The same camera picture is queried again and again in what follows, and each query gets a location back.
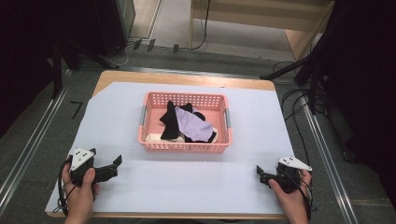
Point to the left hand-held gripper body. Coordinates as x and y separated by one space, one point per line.
81 161

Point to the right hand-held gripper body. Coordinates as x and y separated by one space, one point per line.
288 179

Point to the cream white sock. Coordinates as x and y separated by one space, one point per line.
155 138

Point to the long black sock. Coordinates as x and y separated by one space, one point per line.
170 123

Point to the pink plastic basket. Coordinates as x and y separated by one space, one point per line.
186 146

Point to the lavender sock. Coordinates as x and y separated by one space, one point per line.
194 126

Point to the lavender cloth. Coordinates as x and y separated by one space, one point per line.
199 115

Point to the person's right hand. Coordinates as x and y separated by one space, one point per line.
294 203

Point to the person's left hand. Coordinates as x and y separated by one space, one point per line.
79 199

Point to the white table sheet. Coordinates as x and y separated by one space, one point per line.
124 186

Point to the black upright stand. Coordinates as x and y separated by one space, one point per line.
57 71

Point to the black tripod stand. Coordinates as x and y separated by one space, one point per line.
313 62

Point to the dark cabinet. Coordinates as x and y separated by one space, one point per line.
115 25

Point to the light wooden shelf unit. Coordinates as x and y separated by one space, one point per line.
249 15

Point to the metal floor rail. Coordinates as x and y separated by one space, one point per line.
28 155
330 168
174 72

